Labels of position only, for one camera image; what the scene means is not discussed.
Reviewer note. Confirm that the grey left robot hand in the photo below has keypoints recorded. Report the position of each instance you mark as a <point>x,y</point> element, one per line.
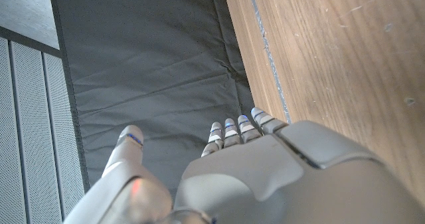
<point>265,177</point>

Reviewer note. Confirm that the grey perforated panel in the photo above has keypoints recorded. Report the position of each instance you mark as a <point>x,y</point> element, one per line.
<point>30,134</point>

